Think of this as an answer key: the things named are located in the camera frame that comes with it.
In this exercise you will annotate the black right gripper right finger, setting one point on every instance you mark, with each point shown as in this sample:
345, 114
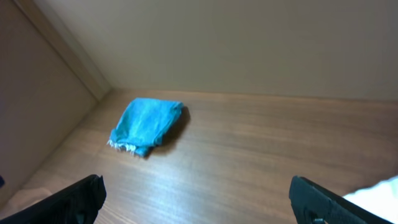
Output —
313, 203

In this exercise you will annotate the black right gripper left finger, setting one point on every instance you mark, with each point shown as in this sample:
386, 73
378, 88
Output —
78, 203

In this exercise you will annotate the light blue denim jeans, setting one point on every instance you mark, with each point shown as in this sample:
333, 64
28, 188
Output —
143, 125

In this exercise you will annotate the white shirt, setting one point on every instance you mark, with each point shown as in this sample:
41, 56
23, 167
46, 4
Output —
380, 199

